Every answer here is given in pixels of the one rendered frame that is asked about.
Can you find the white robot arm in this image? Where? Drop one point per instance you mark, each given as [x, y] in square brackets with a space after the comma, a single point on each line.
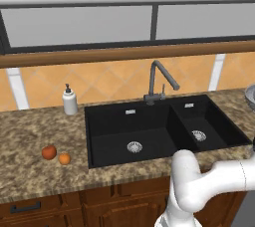
[191, 184]

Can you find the grey sink faucet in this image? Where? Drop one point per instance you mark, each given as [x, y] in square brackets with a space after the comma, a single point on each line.
[156, 83]

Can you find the black double sink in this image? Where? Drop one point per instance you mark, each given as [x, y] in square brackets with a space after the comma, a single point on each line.
[159, 129]

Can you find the tangerine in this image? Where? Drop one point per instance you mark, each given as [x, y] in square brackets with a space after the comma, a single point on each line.
[64, 158]

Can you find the orange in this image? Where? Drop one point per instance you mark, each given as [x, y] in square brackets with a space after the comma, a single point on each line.
[49, 152]

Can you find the grey metal colander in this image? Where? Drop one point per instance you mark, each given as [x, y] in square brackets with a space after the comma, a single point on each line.
[251, 97]

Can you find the brown wooden window sill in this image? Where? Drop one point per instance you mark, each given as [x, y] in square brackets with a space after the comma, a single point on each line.
[127, 53]

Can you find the white soap dispenser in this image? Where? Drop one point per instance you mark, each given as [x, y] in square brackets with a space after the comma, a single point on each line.
[69, 102]

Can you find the brown wooden false drawer panel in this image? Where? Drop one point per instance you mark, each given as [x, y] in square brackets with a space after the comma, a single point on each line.
[144, 186]

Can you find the brown wooden cupboard door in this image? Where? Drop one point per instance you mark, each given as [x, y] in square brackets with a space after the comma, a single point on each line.
[129, 212]

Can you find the brown wooden drawer front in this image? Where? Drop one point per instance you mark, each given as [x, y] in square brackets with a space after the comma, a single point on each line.
[30, 209]

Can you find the window with dark frame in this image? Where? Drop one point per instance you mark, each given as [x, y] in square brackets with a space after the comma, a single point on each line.
[129, 25]

